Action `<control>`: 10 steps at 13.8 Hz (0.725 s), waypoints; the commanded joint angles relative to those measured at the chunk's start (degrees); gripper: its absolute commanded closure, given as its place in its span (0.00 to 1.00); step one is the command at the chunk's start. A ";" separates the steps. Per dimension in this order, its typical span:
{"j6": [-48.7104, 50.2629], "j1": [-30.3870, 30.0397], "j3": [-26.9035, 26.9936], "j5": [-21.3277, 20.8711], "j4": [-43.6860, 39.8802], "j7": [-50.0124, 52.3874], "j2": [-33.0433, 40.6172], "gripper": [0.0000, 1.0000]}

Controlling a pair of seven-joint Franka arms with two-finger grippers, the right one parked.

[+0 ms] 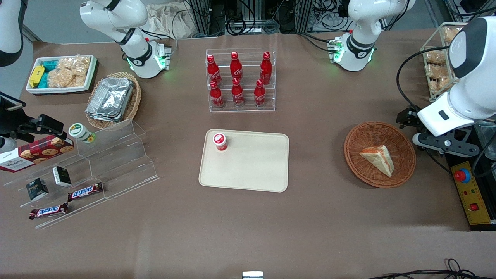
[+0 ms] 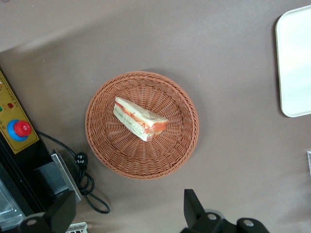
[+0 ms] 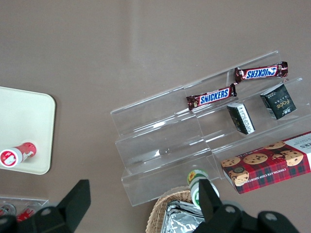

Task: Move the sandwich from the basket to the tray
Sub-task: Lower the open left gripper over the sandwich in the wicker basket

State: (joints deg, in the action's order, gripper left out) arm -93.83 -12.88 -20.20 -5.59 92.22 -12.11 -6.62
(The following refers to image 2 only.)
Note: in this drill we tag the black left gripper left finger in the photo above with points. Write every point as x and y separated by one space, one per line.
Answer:
60 213

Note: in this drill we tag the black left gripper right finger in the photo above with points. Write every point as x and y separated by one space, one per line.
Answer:
194 211

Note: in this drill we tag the plastic-wrapped triangle sandwich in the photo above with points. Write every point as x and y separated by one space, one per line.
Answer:
136 116

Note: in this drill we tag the round brown wicker basket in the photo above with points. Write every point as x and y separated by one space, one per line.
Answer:
170 155

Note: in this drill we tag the white rectangular plastic tray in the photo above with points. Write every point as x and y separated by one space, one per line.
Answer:
296 72

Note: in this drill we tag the white vented plastic part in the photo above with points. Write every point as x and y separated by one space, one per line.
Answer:
77 228

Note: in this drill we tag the clear plastic container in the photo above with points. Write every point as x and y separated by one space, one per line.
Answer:
8 208

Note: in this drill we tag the red emergency stop button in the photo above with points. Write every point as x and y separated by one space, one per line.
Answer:
22 128

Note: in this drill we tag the clear acrylic storage box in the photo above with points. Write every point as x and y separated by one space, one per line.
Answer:
309 163

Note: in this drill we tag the yellow control panel box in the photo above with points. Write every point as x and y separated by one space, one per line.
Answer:
9 97

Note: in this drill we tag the silver metal bracket plate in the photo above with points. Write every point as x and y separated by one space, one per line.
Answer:
66 174

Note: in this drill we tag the black metal frame rail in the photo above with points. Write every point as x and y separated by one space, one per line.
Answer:
22 174

